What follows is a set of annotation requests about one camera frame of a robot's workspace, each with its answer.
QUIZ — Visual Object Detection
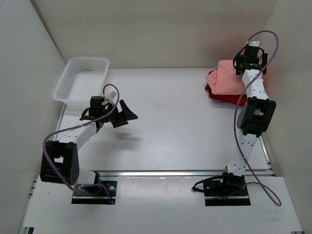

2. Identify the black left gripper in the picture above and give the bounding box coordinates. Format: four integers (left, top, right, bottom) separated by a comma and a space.
101, 98, 138, 127

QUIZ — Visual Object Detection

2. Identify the pink t shirt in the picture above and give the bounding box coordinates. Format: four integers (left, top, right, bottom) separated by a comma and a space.
206, 60, 245, 96

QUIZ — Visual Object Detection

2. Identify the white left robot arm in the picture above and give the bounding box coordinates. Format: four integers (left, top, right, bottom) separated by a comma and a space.
40, 96, 138, 194

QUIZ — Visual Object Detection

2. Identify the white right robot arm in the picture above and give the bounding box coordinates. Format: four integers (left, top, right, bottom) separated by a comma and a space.
218, 41, 276, 195

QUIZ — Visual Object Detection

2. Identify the red folded t shirt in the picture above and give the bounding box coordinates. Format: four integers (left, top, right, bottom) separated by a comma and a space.
205, 84, 240, 104

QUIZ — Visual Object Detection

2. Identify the white plastic mesh basket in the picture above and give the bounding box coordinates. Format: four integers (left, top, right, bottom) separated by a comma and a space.
53, 57, 110, 107

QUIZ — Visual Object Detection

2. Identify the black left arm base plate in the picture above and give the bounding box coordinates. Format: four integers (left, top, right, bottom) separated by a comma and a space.
71, 176, 117, 205

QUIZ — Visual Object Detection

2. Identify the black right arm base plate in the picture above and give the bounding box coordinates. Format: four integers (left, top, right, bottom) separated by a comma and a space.
192, 176, 251, 207

